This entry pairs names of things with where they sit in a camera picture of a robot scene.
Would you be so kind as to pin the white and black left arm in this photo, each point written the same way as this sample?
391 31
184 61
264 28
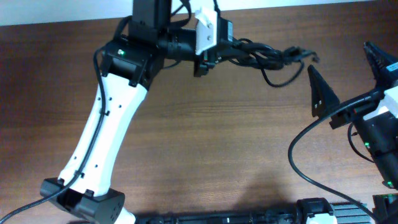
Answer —
125 68

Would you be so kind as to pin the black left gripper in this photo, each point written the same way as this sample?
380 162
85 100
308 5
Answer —
201 68

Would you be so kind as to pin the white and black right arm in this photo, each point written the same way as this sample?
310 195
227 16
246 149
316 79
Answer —
379 135

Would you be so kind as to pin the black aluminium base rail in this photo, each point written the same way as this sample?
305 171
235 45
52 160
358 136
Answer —
304 211

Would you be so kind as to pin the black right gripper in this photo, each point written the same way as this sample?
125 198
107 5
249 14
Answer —
324 99

